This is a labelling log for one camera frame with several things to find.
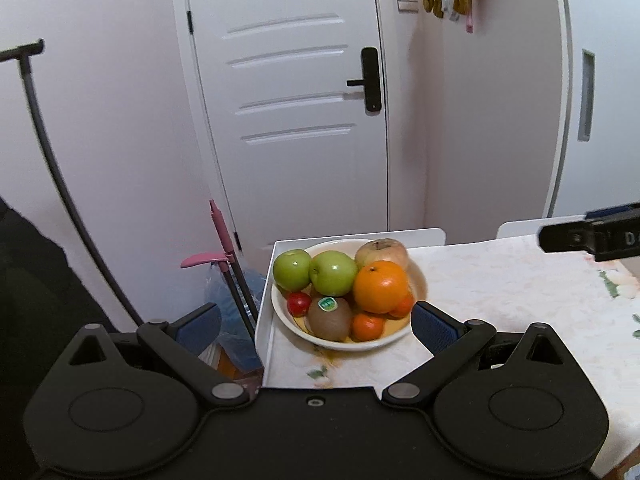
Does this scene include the black door lock handle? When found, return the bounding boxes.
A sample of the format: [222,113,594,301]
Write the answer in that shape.
[346,47,382,112]

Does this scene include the small tangerine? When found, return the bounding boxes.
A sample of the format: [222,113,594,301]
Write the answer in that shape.
[389,291,416,318]

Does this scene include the cream oval bowl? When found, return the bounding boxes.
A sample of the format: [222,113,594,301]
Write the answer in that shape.
[271,239,427,352]

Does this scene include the green apple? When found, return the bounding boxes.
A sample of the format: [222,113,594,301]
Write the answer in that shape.
[308,251,359,297]
[272,249,313,292]

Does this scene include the black thin poles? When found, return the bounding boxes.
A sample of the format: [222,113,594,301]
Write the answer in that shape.
[220,257,259,343]

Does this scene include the red cherry tomato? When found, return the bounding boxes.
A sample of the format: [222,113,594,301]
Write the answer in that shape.
[286,291,313,317]

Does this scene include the brown kiwi with green sticker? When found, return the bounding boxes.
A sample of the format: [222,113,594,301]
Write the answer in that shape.
[307,296,353,342]

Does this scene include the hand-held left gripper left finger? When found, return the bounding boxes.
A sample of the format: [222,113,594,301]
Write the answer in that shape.
[65,302,251,408]

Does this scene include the pink mop handle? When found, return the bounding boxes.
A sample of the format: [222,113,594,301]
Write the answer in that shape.
[181,200,235,270]

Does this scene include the white panelled door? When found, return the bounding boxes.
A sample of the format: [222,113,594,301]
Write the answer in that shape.
[170,0,396,261]

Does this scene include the white chair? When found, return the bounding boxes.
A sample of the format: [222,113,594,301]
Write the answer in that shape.
[496,216,586,240]
[255,227,446,388]

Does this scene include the grey recessed door handle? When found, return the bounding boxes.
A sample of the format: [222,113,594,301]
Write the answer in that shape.
[579,49,597,142]

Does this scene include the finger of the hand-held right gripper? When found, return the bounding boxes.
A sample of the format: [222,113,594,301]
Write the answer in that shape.
[585,203,640,222]
[537,216,596,257]

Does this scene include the white sliding door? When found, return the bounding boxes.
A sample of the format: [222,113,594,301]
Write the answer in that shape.
[542,0,640,221]

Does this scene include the black curved pole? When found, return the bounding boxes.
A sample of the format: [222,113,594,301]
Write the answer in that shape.
[0,40,146,327]

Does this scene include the blue plastic bag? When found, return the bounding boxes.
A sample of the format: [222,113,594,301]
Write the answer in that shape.
[204,267,267,372]

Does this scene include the red-yellow apple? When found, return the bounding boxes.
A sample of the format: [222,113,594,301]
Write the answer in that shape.
[355,239,409,271]

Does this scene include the large orange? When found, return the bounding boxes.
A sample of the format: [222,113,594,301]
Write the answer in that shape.
[353,260,410,315]

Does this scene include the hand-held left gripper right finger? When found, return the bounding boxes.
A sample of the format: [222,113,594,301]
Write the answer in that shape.
[382,301,563,408]

